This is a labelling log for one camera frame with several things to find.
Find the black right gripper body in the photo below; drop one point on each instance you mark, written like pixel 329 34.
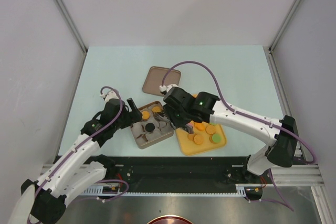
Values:
pixel 178 117

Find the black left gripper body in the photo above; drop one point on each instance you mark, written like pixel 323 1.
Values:
pixel 125 120

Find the black sandwich cookie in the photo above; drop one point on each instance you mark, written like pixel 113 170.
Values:
pixel 149 127
pixel 161 118

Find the rose gold cookie tin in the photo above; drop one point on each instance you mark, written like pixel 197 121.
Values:
pixel 157 124

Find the metal tongs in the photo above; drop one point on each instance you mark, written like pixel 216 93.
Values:
pixel 163 114

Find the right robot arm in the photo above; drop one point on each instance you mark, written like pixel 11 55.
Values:
pixel 278 136

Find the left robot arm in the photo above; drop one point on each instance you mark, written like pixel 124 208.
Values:
pixel 47 198

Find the orange fish cookie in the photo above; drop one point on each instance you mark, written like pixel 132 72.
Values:
pixel 199 126

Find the white paper cupcake liner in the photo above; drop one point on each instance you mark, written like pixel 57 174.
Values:
pixel 154 137
pixel 167 130
pixel 141 142
pixel 137 131

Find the yellow plastic tray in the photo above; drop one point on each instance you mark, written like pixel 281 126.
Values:
pixel 190 148

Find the rose gold tin lid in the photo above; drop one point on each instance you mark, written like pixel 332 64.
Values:
pixel 154 79

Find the red round object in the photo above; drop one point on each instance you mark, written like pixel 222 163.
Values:
pixel 170 219

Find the white cable duct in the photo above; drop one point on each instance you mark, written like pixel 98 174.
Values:
pixel 173 189

